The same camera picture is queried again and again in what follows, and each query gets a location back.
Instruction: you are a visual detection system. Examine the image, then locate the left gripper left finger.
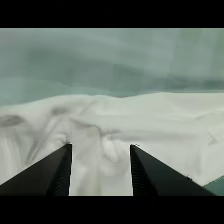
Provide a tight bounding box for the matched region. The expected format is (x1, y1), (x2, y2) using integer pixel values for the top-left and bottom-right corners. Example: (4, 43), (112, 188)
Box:
(0, 142), (73, 197)

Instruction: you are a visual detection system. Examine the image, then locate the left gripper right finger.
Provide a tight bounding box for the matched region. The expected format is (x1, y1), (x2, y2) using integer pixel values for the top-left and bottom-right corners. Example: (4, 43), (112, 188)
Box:
(129, 143), (216, 197)

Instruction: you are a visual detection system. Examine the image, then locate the white T-shirt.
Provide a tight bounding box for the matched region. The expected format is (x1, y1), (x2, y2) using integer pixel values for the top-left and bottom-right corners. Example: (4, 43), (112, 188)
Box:
(0, 91), (224, 197)

